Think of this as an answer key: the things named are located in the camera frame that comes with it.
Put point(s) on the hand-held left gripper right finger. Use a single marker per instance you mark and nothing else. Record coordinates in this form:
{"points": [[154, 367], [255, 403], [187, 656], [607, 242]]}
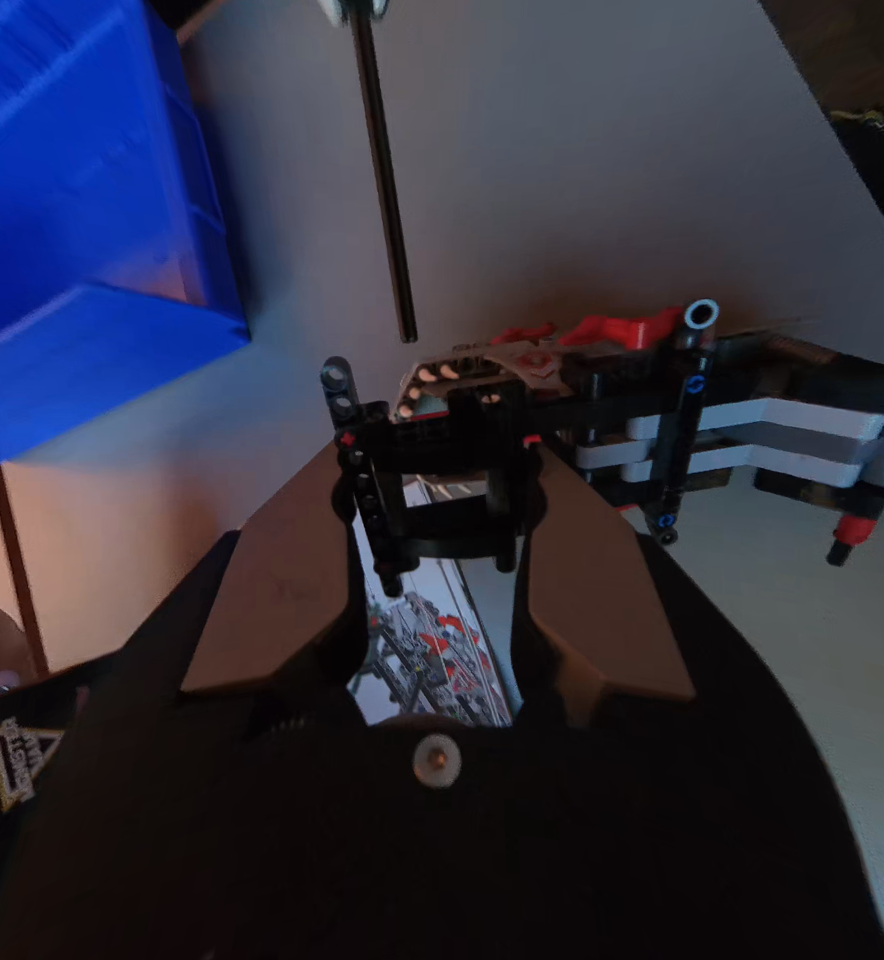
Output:
{"points": [[607, 607]]}

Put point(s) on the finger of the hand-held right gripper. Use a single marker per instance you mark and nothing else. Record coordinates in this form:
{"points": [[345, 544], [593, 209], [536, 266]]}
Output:
{"points": [[379, 6], [329, 9]]}

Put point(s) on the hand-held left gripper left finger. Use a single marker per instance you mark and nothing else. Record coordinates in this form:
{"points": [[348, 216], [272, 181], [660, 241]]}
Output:
{"points": [[277, 600]]}

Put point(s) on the black lego axle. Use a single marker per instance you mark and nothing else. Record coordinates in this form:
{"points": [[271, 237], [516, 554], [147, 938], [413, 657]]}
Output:
{"points": [[385, 187]]}

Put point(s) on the black grey lego truck model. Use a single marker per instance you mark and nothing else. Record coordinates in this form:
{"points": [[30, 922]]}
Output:
{"points": [[637, 420]]}

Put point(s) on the red lego bush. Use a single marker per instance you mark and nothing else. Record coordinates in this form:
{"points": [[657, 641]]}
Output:
{"points": [[856, 529]]}

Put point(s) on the black toy set box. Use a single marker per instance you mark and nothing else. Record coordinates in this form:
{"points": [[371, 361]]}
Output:
{"points": [[6, 750]]}

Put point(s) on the open instruction booklet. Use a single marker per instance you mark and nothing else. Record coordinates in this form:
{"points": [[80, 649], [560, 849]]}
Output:
{"points": [[427, 660]]}

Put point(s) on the blue plastic bin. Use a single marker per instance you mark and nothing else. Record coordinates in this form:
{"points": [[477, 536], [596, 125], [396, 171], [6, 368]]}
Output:
{"points": [[74, 225]]}

